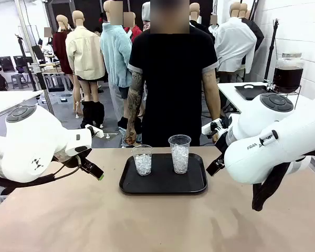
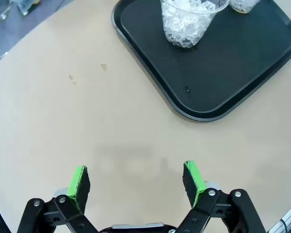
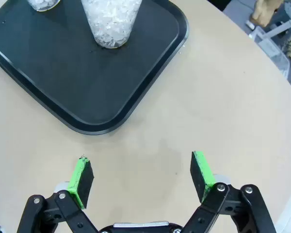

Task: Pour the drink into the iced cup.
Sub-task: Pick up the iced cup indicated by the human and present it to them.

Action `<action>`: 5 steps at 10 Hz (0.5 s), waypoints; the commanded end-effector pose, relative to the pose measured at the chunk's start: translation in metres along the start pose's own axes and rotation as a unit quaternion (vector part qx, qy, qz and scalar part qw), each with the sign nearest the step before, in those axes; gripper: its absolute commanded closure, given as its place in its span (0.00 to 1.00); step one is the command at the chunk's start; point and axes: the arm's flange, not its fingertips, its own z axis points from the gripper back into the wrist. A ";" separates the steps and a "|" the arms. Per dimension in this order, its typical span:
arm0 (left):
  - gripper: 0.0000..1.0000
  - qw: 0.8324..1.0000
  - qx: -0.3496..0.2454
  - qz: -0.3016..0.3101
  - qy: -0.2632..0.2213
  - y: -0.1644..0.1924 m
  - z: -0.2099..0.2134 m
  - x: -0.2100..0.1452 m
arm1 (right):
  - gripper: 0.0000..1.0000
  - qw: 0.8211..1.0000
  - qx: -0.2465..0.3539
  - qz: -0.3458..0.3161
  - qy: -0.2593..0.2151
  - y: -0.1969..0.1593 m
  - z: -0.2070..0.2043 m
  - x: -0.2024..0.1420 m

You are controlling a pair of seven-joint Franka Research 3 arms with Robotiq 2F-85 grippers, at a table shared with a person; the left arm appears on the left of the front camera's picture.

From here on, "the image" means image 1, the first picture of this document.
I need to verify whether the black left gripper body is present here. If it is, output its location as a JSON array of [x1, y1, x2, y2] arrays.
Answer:
[[59, 146, 93, 169]]

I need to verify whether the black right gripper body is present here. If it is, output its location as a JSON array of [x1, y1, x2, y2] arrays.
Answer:
[[214, 125, 231, 158]]

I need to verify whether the short clear plastic cup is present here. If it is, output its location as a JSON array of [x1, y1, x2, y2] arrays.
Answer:
[[131, 144, 153, 176]]

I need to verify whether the person's tattooed right forearm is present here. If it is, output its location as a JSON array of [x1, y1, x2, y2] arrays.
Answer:
[[125, 97, 145, 131]]

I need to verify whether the person's left forearm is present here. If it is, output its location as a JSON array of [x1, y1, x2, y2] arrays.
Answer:
[[203, 97, 222, 122]]

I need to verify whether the tall clear iced cup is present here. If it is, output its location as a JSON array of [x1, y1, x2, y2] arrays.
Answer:
[[168, 134, 192, 174]]

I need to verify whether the glass drink dispenser jar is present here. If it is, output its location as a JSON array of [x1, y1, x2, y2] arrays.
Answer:
[[266, 52, 305, 94]]

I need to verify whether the person's right hand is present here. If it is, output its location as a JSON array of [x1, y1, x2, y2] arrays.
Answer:
[[124, 128, 138, 145]]

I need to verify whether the white side table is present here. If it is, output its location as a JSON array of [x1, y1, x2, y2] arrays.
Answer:
[[217, 81, 315, 114]]

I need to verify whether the black plastic serving tray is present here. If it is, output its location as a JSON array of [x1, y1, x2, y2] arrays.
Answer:
[[119, 152, 208, 195]]

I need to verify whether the slanted grey metal pole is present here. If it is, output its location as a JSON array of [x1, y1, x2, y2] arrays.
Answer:
[[14, 0, 55, 117]]

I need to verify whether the person in black t-shirt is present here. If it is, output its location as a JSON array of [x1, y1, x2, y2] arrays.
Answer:
[[124, 0, 222, 148]]

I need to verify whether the white desk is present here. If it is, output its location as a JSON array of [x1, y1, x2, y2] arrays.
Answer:
[[0, 90, 44, 121]]

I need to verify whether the grey plastic stool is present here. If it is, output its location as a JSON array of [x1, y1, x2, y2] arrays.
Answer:
[[10, 74, 29, 89]]

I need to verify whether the mannequin in white shirt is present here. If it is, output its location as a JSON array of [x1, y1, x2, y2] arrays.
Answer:
[[214, 2, 258, 75]]

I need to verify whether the mannequin in cream jacket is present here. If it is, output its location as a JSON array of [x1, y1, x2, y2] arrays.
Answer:
[[65, 10, 107, 131]]

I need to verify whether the black tripod stand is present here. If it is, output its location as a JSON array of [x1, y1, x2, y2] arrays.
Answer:
[[264, 18, 280, 82]]

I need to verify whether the mannequin in maroon dress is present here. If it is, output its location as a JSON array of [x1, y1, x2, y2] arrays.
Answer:
[[51, 14, 82, 120]]

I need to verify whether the mannequin in blue fleece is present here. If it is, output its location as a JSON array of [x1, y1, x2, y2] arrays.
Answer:
[[99, 0, 134, 148]]

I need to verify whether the mannequin in black jacket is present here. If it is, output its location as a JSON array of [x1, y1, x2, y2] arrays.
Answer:
[[240, 2, 265, 65]]

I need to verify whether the mannequin in black garment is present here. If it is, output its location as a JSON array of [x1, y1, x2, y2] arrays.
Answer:
[[188, 2, 216, 43]]

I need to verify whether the mannequin in red jacket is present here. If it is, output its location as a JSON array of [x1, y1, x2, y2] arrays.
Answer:
[[123, 12, 143, 44]]

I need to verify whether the mannequin in plaid hooded shirt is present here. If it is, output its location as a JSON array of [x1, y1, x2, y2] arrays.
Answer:
[[141, 1, 152, 32]]

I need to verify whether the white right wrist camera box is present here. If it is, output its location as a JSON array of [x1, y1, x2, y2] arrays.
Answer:
[[201, 118, 224, 136]]

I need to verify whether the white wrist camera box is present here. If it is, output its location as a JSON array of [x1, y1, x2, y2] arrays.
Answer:
[[201, 118, 224, 136], [85, 125, 105, 139]]

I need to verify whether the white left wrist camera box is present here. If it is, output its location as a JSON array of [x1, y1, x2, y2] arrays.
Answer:
[[85, 125, 105, 139]]

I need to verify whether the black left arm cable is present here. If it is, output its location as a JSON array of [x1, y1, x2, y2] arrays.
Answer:
[[0, 156, 82, 190]]

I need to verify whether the black right arm cable sleeve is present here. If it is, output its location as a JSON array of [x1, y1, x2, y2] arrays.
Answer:
[[251, 149, 315, 212]]

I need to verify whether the black tray with handle cutout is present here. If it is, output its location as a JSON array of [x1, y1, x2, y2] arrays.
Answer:
[[234, 83, 272, 101]]

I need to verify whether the black camera stand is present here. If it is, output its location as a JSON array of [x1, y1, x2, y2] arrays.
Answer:
[[14, 33, 47, 91]]

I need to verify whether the black wire dispenser stand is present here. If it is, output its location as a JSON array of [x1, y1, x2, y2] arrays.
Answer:
[[271, 84, 302, 110]]

